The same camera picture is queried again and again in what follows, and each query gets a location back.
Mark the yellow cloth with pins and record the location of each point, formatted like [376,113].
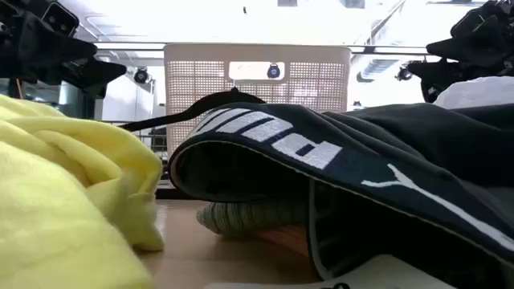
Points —
[60,180]

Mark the dark underwear with white lettering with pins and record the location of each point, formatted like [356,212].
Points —
[361,132]

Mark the black ceiling spotlight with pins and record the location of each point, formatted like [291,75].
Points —
[403,74]
[140,75]
[274,71]

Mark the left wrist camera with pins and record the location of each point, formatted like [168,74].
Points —
[60,18]

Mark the large white laundry basket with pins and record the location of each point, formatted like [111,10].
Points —
[257,52]

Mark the ceiling light strip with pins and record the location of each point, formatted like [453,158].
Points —
[385,50]
[128,46]

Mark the black clothes hanger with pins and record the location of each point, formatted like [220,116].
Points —
[217,99]

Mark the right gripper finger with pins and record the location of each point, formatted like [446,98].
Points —
[437,74]
[482,44]

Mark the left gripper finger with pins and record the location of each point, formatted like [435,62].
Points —
[60,50]
[96,76]

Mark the grey sock with pink cuff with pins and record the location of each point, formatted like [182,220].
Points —
[249,216]

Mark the silver ventilation duct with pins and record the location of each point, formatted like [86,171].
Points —
[373,68]

